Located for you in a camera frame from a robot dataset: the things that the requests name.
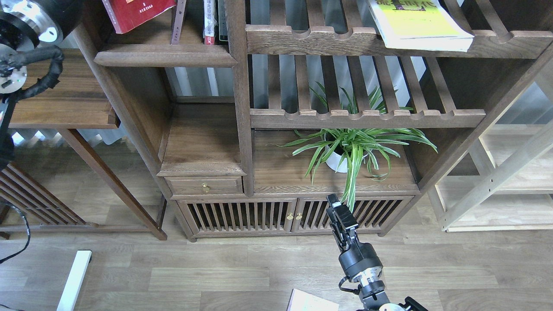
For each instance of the dark wooden bookshelf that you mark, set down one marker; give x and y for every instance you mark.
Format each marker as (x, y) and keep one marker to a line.
(218, 114)

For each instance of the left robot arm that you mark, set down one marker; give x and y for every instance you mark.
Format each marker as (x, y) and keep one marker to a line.
(13, 72)

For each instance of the white purple book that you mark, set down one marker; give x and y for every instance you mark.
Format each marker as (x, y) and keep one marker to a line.
(303, 301)

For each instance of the green spider plant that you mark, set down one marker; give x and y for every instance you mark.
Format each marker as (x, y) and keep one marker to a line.
(357, 147)

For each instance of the white robot base bar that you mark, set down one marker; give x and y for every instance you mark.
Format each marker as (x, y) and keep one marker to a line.
(74, 281)

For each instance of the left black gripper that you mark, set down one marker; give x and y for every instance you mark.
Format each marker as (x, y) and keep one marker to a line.
(32, 22)

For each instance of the white plant pot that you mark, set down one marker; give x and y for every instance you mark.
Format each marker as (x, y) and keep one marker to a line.
(334, 160)

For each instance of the red white upright book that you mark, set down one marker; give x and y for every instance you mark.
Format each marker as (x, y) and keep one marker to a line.
(209, 22)

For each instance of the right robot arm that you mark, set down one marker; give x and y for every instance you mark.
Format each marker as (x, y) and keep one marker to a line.
(373, 296)

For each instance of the dark upright book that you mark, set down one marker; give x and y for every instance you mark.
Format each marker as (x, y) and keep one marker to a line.
(222, 29)

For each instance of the brass drawer knob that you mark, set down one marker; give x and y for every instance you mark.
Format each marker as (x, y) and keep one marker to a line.
(205, 188)

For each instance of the yellow green book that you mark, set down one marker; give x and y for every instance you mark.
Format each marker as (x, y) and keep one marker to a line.
(421, 25)

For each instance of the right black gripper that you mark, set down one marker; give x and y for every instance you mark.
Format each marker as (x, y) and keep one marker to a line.
(355, 257)

